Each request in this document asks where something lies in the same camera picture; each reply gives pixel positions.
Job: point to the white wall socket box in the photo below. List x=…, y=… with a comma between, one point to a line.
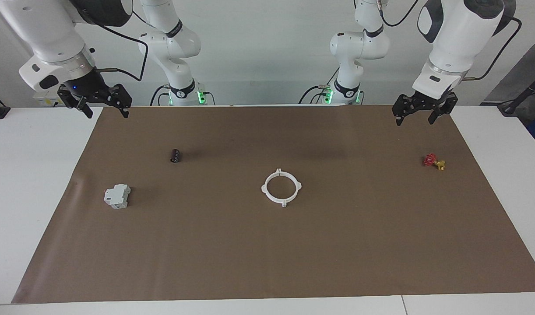
x=46, y=101

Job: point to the white circuit breaker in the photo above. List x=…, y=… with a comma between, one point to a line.
x=116, y=197

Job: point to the brown table mat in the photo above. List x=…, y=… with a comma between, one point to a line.
x=267, y=253

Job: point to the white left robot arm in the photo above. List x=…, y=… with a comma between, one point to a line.
x=455, y=30

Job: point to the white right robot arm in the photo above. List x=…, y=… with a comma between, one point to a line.
x=44, y=35

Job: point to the black stand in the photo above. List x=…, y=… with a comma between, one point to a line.
x=510, y=107

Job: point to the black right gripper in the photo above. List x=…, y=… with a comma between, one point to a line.
x=92, y=92

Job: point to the black cylindrical capacitor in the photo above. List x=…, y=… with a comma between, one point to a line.
x=175, y=155

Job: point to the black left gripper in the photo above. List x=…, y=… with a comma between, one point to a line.
x=425, y=103

